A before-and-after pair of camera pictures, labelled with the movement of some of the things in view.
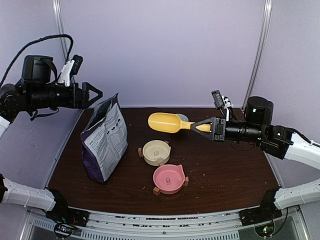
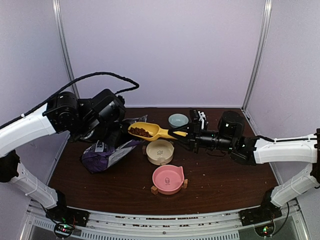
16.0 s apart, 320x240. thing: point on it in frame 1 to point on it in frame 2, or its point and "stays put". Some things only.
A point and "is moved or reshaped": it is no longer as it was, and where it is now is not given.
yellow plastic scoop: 172,123 to 145,131
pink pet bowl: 169,178 stays put
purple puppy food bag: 105,140 is moved or reshaped
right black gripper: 217,133 to 194,138
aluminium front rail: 224,225 stays put
